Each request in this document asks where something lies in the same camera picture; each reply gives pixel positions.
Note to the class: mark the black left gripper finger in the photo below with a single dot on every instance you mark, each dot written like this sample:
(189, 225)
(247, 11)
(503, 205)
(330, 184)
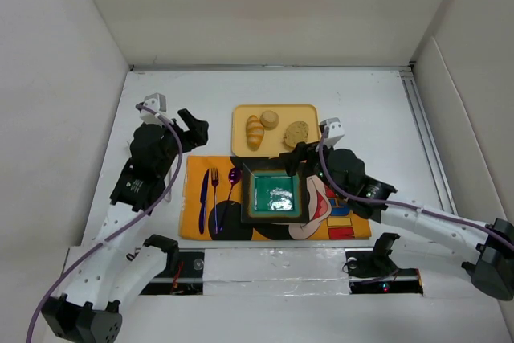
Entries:
(200, 126)
(186, 139)

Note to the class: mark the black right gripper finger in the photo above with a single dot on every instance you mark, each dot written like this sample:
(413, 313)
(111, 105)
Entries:
(306, 150)
(291, 161)

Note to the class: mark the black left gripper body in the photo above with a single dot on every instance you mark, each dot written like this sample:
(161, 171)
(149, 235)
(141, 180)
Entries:
(185, 139)

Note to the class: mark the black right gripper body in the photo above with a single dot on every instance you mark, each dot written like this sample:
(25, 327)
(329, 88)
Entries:
(307, 154)

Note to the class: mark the sliced brown bread piece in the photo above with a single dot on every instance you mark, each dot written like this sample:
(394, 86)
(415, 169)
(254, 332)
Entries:
(295, 133)

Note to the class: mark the small round bread bun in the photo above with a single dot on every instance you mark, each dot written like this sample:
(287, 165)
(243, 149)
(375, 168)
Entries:
(269, 119)

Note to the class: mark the striped long bread roll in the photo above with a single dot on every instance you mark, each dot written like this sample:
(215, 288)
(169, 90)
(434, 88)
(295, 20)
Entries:
(254, 132)

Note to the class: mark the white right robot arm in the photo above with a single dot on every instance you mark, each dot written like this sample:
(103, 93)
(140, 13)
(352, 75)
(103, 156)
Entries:
(486, 248)

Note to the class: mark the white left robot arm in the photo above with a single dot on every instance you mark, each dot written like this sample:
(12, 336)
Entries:
(112, 273)

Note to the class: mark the yellow plastic tray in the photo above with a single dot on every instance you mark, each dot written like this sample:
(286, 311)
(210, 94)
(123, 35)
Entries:
(273, 140)

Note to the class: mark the black square green plate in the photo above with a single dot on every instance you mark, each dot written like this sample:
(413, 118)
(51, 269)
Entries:
(270, 195)

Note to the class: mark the purple metallic knife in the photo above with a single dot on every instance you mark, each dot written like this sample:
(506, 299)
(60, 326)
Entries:
(203, 198)

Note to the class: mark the orange cartoon placemat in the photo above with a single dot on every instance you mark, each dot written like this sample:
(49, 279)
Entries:
(212, 203)

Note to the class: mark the purple metallic spoon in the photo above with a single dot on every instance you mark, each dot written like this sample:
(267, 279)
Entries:
(234, 178)

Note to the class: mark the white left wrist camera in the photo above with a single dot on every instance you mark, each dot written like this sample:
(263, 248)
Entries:
(157, 103)

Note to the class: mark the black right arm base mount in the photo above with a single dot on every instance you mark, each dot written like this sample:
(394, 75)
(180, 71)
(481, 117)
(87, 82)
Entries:
(372, 271)

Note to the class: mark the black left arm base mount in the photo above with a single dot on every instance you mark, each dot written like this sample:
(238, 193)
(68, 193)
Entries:
(183, 273)

